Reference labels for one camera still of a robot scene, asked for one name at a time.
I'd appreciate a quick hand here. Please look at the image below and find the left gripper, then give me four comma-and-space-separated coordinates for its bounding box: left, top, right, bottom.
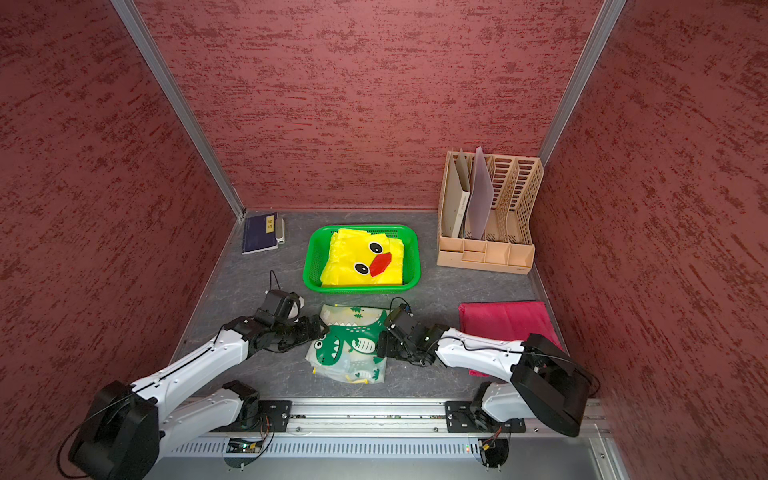
272, 315, 329, 351

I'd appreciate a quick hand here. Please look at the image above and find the green dinosaur raincoat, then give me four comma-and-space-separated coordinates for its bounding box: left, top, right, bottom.
305, 304, 390, 384

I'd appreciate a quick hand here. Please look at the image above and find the yellow duck raincoat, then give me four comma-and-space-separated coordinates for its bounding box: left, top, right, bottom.
320, 228, 405, 287

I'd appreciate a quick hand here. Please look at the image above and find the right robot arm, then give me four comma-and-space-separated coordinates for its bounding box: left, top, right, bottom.
376, 319, 596, 437

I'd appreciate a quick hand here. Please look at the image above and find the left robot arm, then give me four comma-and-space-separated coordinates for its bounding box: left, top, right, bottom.
56, 315, 329, 479

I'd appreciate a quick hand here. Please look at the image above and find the green plastic basket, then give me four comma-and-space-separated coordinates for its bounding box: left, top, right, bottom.
303, 225, 421, 295

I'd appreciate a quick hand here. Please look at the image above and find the pink folded raincoat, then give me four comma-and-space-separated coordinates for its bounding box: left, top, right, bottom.
458, 301, 564, 350

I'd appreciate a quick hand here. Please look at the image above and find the dark blue book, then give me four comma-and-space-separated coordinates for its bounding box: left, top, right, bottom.
241, 213, 285, 255

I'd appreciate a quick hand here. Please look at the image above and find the beige file organizer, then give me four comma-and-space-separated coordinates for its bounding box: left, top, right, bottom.
437, 151, 544, 275

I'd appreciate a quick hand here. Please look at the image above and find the grey purple folder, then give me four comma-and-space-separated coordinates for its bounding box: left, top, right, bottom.
465, 147, 493, 240

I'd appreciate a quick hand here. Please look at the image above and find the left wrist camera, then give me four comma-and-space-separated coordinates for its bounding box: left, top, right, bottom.
254, 289, 304, 327

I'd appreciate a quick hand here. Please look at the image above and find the aluminium front rail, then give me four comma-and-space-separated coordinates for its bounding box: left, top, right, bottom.
125, 395, 613, 436

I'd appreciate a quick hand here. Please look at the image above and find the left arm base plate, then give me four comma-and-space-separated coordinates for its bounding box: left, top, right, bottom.
214, 400, 293, 433

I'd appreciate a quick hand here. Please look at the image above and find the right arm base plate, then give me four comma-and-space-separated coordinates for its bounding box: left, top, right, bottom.
444, 401, 526, 434

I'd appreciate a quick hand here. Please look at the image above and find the left corner aluminium post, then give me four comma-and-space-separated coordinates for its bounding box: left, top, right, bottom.
110, 0, 247, 222

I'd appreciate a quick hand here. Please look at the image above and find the corner aluminium post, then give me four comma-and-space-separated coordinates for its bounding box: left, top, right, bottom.
110, 0, 247, 222
539, 0, 626, 166

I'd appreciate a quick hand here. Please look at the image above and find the right corner aluminium post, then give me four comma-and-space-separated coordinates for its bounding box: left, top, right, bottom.
539, 0, 626, 166

